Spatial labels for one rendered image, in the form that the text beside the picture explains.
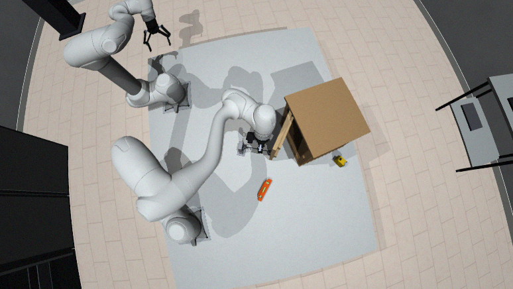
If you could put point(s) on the orange spirit level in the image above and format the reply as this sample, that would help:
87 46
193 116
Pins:
264 189

